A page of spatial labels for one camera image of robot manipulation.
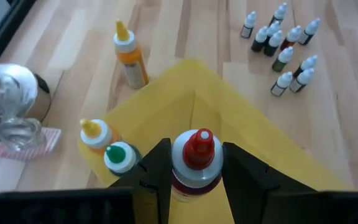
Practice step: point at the slim orange bottle yellow cap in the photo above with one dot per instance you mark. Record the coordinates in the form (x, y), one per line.
(93, 133)

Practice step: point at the large green bottle green cap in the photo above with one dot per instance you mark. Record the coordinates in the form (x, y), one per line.
(117, 155)

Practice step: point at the large orange bottle yellow cap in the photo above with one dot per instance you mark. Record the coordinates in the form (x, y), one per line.
(132, 62)

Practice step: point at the small red-brown dropper bottle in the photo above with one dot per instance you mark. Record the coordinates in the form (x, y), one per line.
(287, 43)

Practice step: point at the yellow translucent plastic bin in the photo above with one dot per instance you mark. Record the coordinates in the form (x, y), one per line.
(182, 105)

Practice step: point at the black aluminium table frame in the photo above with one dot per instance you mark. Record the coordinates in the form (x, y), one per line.
(2, 28)

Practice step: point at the large dark-red bottle red cap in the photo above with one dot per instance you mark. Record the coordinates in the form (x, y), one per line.
(197, 149)

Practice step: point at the small green dropper bottle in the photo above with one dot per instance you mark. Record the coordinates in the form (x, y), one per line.
(280, 63)

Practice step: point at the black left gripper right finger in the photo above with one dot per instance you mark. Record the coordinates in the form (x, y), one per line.
(291, 208)

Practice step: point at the white lamp shade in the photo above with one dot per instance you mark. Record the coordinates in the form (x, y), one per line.
(11, 84)

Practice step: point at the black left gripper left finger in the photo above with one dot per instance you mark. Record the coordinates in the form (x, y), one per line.
(73, 208)

